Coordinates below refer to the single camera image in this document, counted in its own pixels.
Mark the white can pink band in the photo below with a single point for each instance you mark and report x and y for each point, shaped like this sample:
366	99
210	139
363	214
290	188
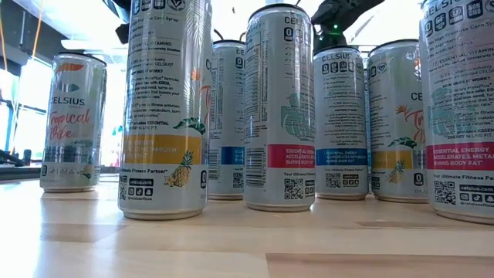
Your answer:
279	116
459	116

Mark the white can yellow band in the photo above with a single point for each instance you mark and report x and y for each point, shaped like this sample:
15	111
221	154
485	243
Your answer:
73	127
166	116
397	135

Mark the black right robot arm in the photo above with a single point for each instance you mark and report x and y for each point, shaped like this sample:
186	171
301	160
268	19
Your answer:
347	11

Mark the dark desk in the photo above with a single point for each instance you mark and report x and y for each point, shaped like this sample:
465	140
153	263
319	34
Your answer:
19	171

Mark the blue window frame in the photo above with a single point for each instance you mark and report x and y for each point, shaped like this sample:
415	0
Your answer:
12	127

